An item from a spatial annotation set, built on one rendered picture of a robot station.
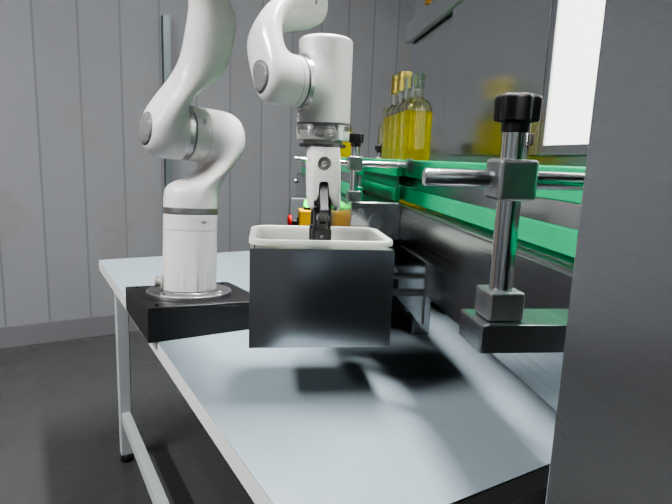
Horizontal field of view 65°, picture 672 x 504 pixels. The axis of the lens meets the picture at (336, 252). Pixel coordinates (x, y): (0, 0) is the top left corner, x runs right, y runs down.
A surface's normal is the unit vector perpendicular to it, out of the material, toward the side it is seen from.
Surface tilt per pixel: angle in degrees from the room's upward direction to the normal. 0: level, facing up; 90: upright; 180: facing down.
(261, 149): 90
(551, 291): 90
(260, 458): 0
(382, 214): 90
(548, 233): 90
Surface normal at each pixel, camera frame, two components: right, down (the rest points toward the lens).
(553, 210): -0.99, -0.01
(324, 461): 0.04, -0.98
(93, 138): 0.51, 0.17
